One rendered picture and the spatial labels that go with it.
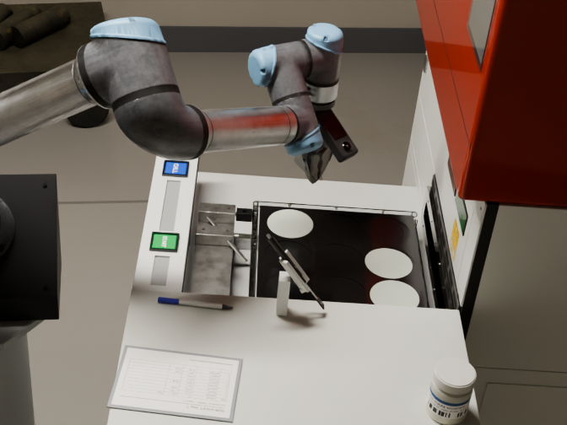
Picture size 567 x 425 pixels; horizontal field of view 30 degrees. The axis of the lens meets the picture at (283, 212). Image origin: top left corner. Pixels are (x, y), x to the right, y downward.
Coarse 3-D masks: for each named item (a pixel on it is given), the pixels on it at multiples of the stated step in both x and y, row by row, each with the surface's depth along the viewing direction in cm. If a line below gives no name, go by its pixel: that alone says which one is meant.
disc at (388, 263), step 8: (384, 248) 226; (368, 256) 224; (376, 256) 224; (384, 256) 224; (392, 256) 224; (400, 256) 225; (368, 264) 222; (376, 264) 222; (384, 264) 222; (392, 264) 222; (400, 264) 223; (408, 264) 223; (376, 272) 220; (384, 272) 220; (392, 272) 220; (400, 272) 220; (408, 272) 220
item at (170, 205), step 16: (160, 160) 236; (192, 160) 237; (160, 176) 231; (192, 176) 232; (160, 192) 226; (176, 192) 227; (192, 192) 227; (160, 208) 221; (176, 208) 223; (144, 224) 217; (160, 224) 218; (176, 224) 218; (144, 240) 212; (144, 256) 208; (160, 256) 209; (176, 256) 209; (144, 272) 205; (160, 272) 206; (176, 272) 205; (144, 288) 201; (160, 288) 201; (176, 288) 202
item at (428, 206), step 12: (432, 192) 237; (432, 204) 234; (432, 216) 230; (432, 228) 229; (432, 240) 235; (432, 252) 231; (432, 264) 228; (444, 264) 217; (432, 276) 226; (444, 276) 214; (432, 288) 225; (444, 288) 212; (444, 300) 211
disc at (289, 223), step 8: (272, 216) 232; (280, 216) 233; (288, 216) 233; (296, 216) 233; (304, 216) 233; (272, 224) 230; (280, 224) 230; (288, 224) 230; (296, 224) 231; (304, 224) 231; (312, 224) 231; (280, 232) 228; (288, 232) 228; (296, 232) 228; (304, 232) 229
